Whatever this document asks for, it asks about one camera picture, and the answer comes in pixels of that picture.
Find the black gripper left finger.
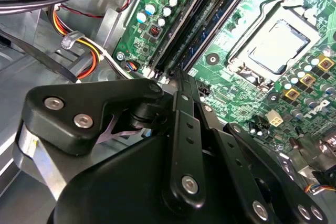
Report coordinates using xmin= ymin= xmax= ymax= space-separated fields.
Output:
xmin=12 ymin=68 xmax=208 ymax=211

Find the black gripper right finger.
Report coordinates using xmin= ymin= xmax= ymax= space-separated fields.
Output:
xmin=194 ymin=84 xmax=329 ymax=224

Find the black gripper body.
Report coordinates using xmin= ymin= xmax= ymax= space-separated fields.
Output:
xmin=47 ymin=132 xmax=263 ymax=224

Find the blue RAM stick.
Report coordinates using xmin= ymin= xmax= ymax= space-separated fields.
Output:
xmin=167 ymin=0 xmax=253 ymax=74

